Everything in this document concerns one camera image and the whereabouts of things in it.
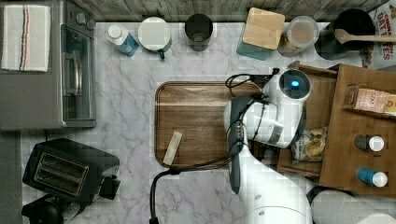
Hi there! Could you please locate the wooden drawer with black handle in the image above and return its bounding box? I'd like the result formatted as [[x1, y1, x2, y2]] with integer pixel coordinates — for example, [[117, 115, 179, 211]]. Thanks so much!
[[271, 61, 337, 178]]

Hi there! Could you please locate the wooden spoon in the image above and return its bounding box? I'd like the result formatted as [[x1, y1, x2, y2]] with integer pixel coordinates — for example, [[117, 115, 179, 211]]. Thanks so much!
[[334, 29, 396, 44]]

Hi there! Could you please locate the black paper towel holder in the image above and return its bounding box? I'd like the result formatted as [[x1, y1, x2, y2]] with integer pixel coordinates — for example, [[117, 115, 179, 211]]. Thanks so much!
[[306, 186, 354, 204]]

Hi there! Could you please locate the black toaster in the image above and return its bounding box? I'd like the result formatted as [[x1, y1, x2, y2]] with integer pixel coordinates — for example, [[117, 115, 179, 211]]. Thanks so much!
[[22, 138, 120, 206]]

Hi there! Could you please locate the wooden drawer cabinet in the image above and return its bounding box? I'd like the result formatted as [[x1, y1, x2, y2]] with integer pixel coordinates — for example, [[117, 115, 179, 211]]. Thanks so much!
[[318, 63, 396, 198]]

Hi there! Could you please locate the grey spice shaker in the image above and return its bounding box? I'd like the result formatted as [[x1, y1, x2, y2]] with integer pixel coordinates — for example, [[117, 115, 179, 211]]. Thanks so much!
[[354, 134, 385, 152]]

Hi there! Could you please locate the wooden cutting board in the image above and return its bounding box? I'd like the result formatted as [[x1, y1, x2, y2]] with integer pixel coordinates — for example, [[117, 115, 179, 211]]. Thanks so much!
[[154, 81, 259, 166]]

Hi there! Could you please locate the black utensil holder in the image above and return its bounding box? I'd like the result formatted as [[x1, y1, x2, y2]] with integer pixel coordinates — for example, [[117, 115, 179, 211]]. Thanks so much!
[[315, 8, 375, 61]]

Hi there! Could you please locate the teal canister with wooden lid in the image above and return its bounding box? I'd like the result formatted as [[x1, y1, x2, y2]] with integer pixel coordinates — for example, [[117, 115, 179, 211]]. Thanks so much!
[[236, 7, 285, 61]]

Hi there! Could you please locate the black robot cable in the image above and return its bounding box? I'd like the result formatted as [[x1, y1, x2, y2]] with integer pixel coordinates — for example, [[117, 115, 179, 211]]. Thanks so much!
[[148, 67, 281, 224]]

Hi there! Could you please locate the silver toaster oven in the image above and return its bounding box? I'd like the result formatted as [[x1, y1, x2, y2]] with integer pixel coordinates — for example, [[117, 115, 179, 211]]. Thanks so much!
[[1, 0, 96, 131]]

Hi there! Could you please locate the clear jar with pasta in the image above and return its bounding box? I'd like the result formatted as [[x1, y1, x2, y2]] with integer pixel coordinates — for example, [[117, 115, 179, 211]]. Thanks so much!
[[277, 16, 319, 57]]

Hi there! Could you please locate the cereal box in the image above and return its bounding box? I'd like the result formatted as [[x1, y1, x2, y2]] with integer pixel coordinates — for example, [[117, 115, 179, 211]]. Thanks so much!
[[360, 0, 396, 70]]

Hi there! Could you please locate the blue bottle with white cap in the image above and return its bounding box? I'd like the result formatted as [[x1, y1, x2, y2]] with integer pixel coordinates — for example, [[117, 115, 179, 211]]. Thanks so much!
[[106, 24, 139, 57]]

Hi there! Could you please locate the pale butter stick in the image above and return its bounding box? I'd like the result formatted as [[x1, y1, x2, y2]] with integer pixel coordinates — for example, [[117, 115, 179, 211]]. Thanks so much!
[[163, 131, 183, 165]]

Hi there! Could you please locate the blue spice shaker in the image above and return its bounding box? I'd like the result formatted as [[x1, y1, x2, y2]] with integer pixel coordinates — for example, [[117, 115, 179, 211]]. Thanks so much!
[[357, 167, 388, 188]]

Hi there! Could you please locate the snack bag in drawer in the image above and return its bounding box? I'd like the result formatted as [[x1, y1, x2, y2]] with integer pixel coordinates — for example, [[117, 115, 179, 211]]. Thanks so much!
[[291, 127, 328, 164]]

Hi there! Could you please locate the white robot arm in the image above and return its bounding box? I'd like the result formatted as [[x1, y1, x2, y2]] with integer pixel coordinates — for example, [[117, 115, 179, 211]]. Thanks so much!
[[224, 69, 313, 224]]

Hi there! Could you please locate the striped white dish towel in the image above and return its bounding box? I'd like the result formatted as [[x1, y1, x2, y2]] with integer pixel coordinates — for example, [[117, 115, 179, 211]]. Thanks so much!
[[1, 5, 51, 72]]

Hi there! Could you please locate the dark grey tumbler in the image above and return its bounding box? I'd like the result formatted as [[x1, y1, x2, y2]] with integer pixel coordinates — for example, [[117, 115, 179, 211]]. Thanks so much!
[[184, 14, 214, 51]]

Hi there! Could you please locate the paper towel roll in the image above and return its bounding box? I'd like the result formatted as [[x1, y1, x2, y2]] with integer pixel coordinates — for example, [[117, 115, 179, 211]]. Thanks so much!
[[311, 190, 396, 224]]

